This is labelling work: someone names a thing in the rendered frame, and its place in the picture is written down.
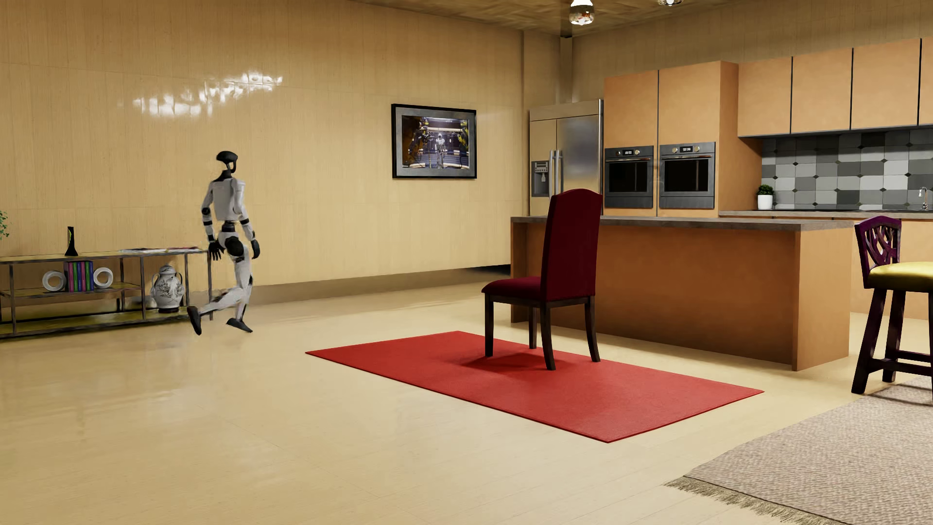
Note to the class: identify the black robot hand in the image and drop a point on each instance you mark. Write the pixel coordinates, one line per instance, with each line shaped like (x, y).
(255, 249)
(216, 251)

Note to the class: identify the wooden kitchen island counter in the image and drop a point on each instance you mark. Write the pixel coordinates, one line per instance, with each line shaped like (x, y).
(700, 284)

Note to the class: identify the wooden kitchen base counter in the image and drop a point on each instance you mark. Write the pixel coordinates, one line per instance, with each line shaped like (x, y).
(802, 214)

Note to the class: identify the flat magazine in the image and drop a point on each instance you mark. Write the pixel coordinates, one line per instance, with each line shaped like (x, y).
(183, 249)
(143, 250)

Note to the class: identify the robot right leg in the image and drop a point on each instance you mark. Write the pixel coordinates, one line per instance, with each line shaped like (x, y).
(219, 300)

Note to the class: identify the robot leg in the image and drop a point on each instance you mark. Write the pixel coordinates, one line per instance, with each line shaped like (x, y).
(240, 325)
(219, 300)

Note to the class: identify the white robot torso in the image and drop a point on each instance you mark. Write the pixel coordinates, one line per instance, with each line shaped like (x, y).
(225, 200)

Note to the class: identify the white patterned ceramic jar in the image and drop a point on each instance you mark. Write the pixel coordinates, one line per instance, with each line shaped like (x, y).
(167, 290)

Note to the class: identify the robot left leg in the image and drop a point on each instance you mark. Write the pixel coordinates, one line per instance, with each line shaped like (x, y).
(240, 325)

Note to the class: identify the black robot head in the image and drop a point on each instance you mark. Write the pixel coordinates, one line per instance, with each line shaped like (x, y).
(227, 160)

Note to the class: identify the row of colourful books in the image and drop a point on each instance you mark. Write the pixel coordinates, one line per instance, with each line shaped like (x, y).
(79, 276)

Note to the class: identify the black slim vase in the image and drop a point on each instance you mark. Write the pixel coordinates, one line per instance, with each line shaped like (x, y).
(71, 244)

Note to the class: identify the metal glass console shelf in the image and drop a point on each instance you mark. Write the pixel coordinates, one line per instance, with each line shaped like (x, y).
(44, 257)

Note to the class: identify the green leafy plant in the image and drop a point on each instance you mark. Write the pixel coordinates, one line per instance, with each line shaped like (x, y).
(3, 224)

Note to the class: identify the dark red upholstered chair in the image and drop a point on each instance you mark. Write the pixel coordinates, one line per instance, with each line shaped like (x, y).
(572, 240)

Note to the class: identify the red rectangular rug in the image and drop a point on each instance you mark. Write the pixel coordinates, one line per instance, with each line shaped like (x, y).
(554, 394)

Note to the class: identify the stainless steel refrigerator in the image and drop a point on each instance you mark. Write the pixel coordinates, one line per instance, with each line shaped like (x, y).
(577, 149)

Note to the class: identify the black built-in oven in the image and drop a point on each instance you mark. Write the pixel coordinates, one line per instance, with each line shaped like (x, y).
(686, 176)
(628, 177)

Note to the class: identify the tall wooden oven cabinet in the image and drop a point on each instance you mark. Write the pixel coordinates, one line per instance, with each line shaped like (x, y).
(689, 102)

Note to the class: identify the small white potted plant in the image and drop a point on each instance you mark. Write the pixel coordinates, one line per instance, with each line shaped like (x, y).
(765, 200)

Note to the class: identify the beige fringed rug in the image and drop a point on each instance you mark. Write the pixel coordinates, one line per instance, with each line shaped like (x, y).
(838, 459)

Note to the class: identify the dark wood yellow-seat stool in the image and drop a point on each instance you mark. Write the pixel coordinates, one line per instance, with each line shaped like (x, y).
(904, 275)

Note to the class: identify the chrome kitchen faucet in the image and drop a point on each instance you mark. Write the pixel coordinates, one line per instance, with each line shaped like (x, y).
(923, 195)

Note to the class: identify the black framed wall picture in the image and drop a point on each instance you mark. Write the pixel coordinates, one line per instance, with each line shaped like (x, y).
(434, 142)

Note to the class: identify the wooden wall cabinet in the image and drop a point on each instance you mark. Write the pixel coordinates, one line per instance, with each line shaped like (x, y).
(885, 84)
(821, 90)
(764, 97)
(926, 80)

